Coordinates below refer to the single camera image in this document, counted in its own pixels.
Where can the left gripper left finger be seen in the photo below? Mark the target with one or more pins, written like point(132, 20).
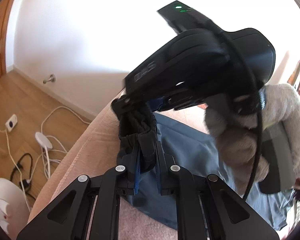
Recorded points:
point(129, 165)

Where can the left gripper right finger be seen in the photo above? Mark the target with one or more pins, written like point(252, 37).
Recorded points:
point(165, 181)

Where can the dark navy pants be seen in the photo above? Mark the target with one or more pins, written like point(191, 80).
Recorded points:
point(137, 126)

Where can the folded light blue garment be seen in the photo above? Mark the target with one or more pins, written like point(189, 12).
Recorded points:
point(196, 151)

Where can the pink bed blanket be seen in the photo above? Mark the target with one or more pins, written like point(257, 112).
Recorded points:
point(93, 154)

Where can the white round charger puck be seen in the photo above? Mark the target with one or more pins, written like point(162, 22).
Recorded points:
point(43, 141)

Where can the white round device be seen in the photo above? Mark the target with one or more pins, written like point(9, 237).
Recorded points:
point(14, 212)

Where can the metal door stopper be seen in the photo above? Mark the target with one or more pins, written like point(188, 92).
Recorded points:
point(51, 79)

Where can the white power strip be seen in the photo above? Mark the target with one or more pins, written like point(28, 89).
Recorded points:
point(11, 123)

